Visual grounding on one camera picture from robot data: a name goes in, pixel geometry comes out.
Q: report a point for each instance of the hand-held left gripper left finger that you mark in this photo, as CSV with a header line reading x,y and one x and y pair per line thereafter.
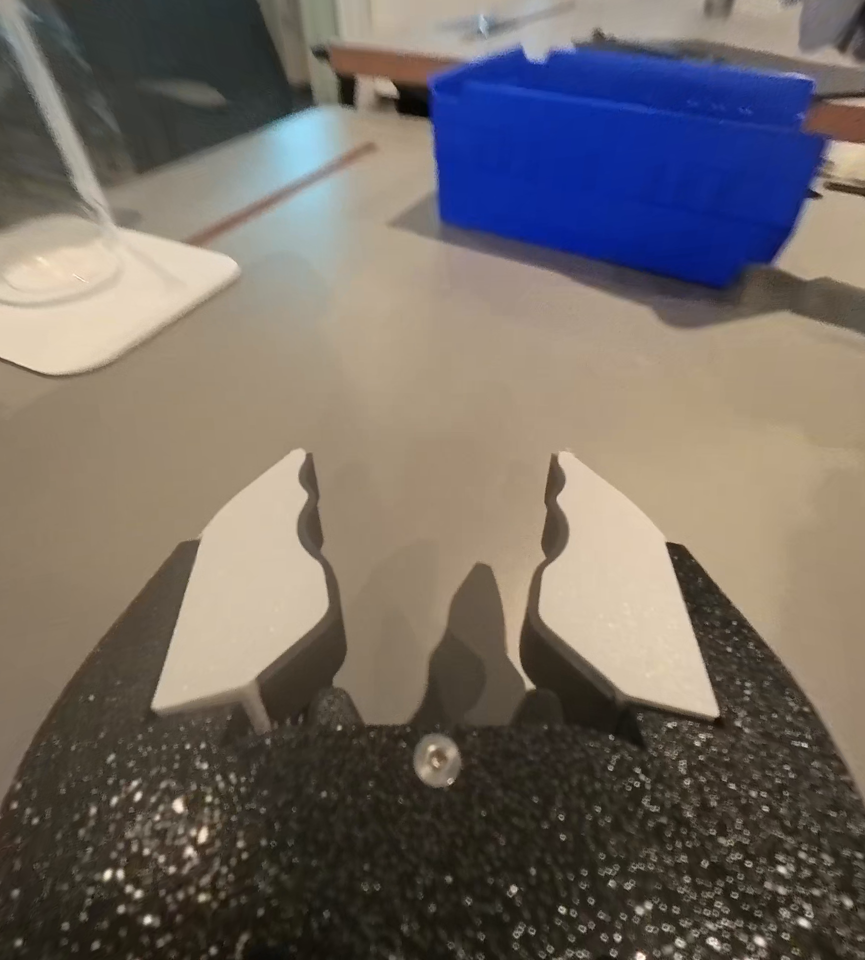
x,y
245,600

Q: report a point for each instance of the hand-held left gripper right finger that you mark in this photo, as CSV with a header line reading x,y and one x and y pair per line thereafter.
x,y
620,600

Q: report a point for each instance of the white poster stand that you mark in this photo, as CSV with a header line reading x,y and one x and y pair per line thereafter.
x,y
102,315

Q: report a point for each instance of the blue plastic bin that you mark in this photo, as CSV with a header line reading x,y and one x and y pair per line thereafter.
x,y
612,172

